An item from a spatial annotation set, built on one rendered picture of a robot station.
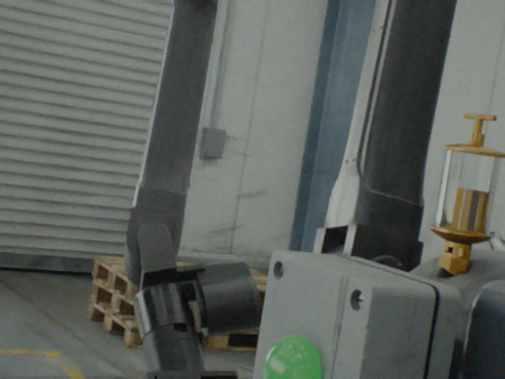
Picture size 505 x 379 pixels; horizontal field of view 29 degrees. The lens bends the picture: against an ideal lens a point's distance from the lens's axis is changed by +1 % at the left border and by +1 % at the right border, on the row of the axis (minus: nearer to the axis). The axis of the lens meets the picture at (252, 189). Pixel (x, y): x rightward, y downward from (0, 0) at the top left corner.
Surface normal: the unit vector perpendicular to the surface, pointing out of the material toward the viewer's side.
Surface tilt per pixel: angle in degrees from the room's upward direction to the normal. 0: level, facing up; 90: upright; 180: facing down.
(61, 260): 90
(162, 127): 57
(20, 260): 90
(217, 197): 90
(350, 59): 90
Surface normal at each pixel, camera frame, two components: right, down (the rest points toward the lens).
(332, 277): -0.86, -0.11
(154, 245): 0.15, -0.48
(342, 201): -0.91, -0.26
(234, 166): 0.49, 0.12
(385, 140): 0.33, -0.16
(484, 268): -0.18, -0.95
